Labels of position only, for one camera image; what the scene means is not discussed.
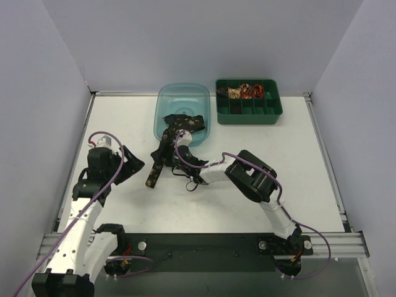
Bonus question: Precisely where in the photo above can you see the black gold patterned tie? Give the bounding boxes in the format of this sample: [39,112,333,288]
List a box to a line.
[145,114,205,189]

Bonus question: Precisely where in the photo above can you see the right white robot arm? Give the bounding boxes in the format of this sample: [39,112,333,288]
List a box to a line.
[147,143,303,249]

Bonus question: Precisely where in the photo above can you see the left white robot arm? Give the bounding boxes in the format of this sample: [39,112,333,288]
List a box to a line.
[32,144,145,296]

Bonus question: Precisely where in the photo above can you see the teal plastic tub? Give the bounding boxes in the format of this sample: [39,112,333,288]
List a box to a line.
[153,83,211,147]

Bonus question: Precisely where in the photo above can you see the dark rolled tie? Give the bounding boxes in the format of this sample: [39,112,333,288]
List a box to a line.
[217,87,228,98]

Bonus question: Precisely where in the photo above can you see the green compartment organizer box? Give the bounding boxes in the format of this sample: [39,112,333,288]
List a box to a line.
[215,79,283,125]

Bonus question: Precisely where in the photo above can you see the beige patterned rolled tie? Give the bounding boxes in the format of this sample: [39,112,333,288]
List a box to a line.
[228,87,241,99]

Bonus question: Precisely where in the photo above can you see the red black patterned rolled tie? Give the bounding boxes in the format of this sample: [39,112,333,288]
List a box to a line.
[240,83,252,99]

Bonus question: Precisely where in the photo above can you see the orange black rolled tie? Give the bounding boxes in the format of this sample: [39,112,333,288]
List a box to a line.
[252,84,265,99]

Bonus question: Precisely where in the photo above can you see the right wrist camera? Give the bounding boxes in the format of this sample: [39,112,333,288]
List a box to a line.
[175,130,192,146]

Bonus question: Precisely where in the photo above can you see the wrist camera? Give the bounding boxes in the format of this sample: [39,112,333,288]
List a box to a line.
[88,136,113,150]
[175,130,192,146]

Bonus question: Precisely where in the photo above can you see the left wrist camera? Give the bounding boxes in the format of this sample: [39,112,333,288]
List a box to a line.
[88,136,113,150]

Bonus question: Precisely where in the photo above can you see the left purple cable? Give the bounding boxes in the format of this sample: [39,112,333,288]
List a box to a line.
[12,131,155,297]

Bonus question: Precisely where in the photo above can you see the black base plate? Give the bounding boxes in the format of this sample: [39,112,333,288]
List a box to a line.
[109,233,313,274]

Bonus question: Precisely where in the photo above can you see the aluminium rail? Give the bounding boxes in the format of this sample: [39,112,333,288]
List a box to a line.
[36,232,370,260]

